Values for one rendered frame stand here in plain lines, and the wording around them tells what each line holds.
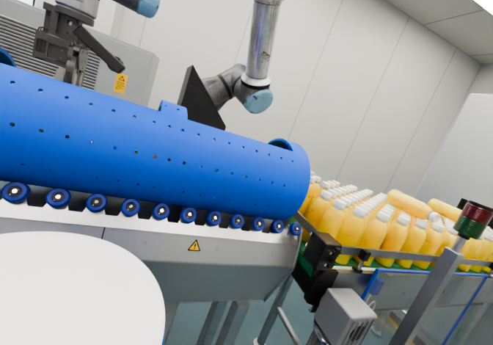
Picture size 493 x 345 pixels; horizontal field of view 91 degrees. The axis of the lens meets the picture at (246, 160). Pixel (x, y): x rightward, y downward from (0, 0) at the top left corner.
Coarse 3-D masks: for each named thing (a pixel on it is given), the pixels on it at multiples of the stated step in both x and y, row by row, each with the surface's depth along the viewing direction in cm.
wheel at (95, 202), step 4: (92, 196) 57; (96, 196) 57; (100, 196) 57; (104, 196) 58; (88, 200) 56; (92, 200) 56; (96, 200) 57; (100, 200) 57; (104, 200) 58; (88, 204) 56; (92, 204) 56; (96, 204) 57; (100, 204) 57; (104, 204) 57; (88, 208) 56; (92, 208) 56; (96, 208) 56; (100, 208) 57
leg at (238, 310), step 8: (232, 304) 90; (240, 304) 87; (248, 304) 88; (232, 312) 89; (240, 312) 87; (224, 320) 92; (232, 320) 88; (240, 320) 89; (224, 328) 91; (232, 328) 89; (224, 336) 90; (232, 336) 90; (216, 344) 94; (224, 344) 90; (232, 344) 91
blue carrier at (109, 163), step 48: (0, 48) 52; (0, 96) 44; (48, 96) 47; (96, 96) 52; (0, 144) 44; (48, 144) 47; (96, 144) 50; (144, 144) 54; (192, 144) 59; (240, 144) 66; (288, 144) 79; (96, 192) 58; (144, 192) 59; (192, 192) 62; (240, 192) 66; (288, 192) 72
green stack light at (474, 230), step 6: (462, 216) 72; (456, 222) 73; (462, 222) 71; (468, 222) 70; (474, 222) 69; (456, 228) 72; (462, 228) 71; (468, 228) 70; (474, 228) 69; (480, 228) 68; (468, 234) 69; (474, 234) 69; (480, 234) 69
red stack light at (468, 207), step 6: (468, 204) 71; (462, 210) 73; (468, 210) 70; (474, 210) 69; (480, 210) 68; (468, 216) 70; (474, 216) 69; (480, 216) 68; (486, 216) 68; (492, 216) 68; (480, 222) 68; (486, 222) 68
